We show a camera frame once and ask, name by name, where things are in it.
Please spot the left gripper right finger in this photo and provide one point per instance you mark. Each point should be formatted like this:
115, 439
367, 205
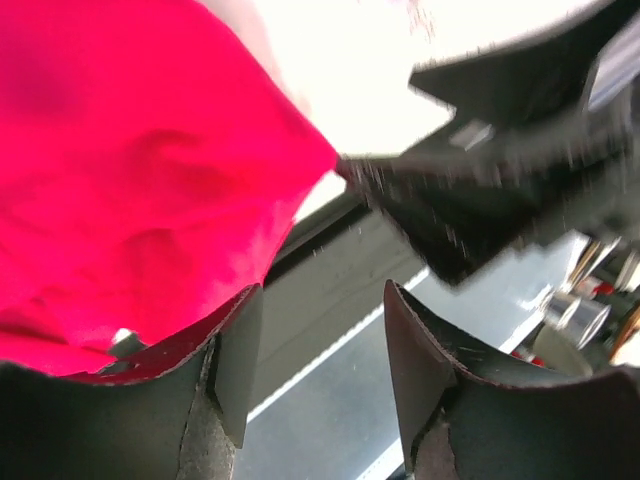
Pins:
469, 411

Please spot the magenta t shirt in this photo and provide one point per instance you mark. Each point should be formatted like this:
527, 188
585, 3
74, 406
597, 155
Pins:
150, 170

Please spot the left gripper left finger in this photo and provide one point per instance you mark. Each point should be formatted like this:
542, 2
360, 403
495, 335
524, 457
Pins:
174, 410

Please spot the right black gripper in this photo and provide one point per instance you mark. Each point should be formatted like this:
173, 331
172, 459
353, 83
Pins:
544, 140

